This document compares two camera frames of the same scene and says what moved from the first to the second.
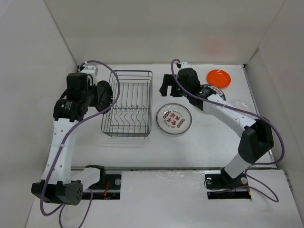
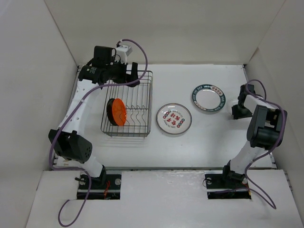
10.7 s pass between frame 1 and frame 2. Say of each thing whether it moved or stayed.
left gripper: moved
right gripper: moved
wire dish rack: stayed
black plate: moved
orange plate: moved
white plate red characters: stayed
